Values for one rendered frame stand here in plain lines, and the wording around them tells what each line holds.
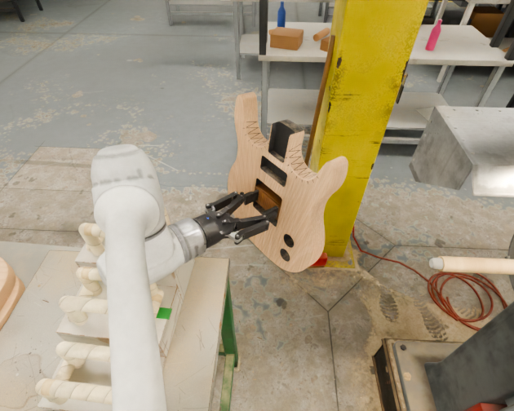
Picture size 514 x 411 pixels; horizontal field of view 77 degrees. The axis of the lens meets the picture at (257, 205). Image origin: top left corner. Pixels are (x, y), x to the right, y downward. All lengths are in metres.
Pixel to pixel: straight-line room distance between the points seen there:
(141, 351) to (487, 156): 0.56
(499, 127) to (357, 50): 0.81
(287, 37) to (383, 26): 1.34
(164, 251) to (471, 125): 0.59
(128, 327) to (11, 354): 0.72
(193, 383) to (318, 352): 1.13
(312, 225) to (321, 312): 1.35
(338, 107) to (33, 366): 1.37
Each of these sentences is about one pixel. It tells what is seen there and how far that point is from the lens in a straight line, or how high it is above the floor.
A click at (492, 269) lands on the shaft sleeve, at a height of 1.26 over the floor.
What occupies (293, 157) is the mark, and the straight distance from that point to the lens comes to 0.73.
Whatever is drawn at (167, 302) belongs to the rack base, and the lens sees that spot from 0.94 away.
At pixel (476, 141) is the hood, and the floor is 1.53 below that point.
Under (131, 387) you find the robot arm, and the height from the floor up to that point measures 1.41.
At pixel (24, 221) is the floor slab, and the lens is 2.98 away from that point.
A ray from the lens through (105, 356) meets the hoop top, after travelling 0.89.
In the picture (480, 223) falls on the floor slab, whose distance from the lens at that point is 2.92.
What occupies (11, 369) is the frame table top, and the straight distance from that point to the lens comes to 1.13.
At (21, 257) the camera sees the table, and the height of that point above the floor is 0.90.
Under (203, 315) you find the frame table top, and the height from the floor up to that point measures 0.93.
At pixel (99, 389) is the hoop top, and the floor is 1.05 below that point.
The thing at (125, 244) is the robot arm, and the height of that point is 1.47.
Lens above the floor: 1.83
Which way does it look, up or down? 46 degrees down
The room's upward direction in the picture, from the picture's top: straight up
